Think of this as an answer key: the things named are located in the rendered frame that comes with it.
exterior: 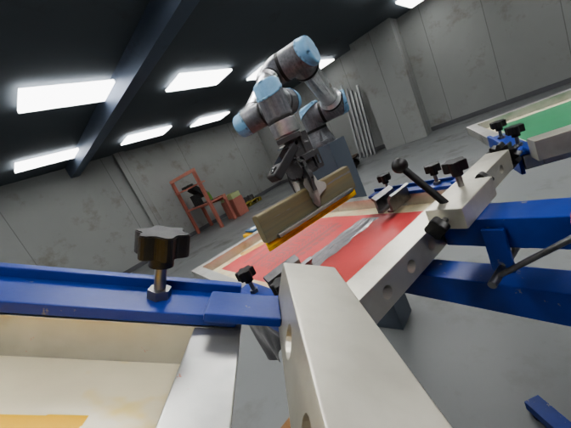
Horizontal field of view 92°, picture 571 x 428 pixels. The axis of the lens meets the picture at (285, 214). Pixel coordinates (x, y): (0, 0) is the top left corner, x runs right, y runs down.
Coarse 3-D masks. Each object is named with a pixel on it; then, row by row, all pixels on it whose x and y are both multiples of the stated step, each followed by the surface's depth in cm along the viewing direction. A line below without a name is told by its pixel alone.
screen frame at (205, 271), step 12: (348, 204) 105; (360, 204) 100; (372, 204) 96; (408, 204) 85; (240, 240) 121; (252, 240) 120; (228, 252) 114; (204, 264) 110; (216, 264) 111; (204, 276) 95; (216, 276) 89; (228, 276) 85
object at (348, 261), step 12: (252, 252) 109; (312, 252) 83; (336, 252) 75; (348, 252) 72; (360, 252) 69; (372, 252) 67; (240, 264) 102; (324, 264) 72; (336, 264) 69; (348, 264) 66; (360, 264) 64; (348, 276) 61
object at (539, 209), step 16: (496, 208) 44; (512, 208) 42; (528, 208) 40; (544, 208) 38; (560, 208) 37; (480, 224) 43; (496, 224) 41; (512, 224) 40; (528, 224) 38; (544, 224) 37; (560, 224) 36; (448, 240) 49; (464, 240) 46; (480, 240) 44; (512, 240) 41; (528, 240) 39; (544, 240) 38
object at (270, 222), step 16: (336, 176) 83; (304, 192) 76; (336, 192) 83; (272, 208) 71; (288, 208) 73; (304, 208) 76; (256, 224) 70; (272, 224) 70; (288, 224) 73; (272, 240) 70
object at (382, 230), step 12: (348, 216) 100; (360, 216) 94; (372, 216) 90; (384, 216) 85; (396, 216) 81; (408, 216) 77; (372, 228) 80; (384, 228) 76; (396, 228) 73; (324, 240) 88; (360, 240) 76; (372, 240) 73; (384, 240) 70
